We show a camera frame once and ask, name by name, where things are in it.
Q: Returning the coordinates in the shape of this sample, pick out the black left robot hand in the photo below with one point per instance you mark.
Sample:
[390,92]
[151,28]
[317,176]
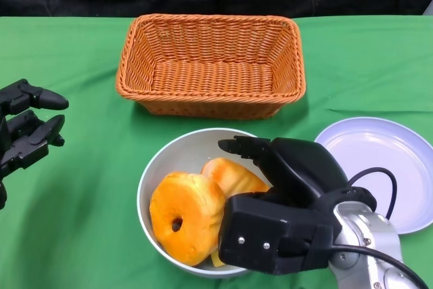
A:
[20,147]

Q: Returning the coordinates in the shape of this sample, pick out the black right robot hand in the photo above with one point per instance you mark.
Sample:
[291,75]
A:
[304,167]

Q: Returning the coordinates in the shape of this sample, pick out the orange striped long bread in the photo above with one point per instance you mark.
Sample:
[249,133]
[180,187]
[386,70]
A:
[233,174]

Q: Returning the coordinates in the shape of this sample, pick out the grey round bowl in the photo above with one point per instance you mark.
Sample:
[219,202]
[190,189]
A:
[179,153]

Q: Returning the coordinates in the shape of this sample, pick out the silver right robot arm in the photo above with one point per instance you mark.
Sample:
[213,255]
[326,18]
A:
[368,231]

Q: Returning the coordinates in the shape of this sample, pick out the lavender round plate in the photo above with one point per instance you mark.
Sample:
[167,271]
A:
[372,147]

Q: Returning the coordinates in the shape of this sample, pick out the yellow toy cake slice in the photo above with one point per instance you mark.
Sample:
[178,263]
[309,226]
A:
[217,261]

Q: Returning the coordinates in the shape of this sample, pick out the orange wicker basket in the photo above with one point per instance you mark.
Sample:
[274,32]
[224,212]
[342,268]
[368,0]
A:
[209,79]

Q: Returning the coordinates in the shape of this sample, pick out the green tablecloth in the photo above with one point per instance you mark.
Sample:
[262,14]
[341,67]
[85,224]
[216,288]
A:
[67,65]

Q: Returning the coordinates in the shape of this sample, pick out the grey object behind table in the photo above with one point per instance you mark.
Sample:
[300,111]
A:
[429,11]

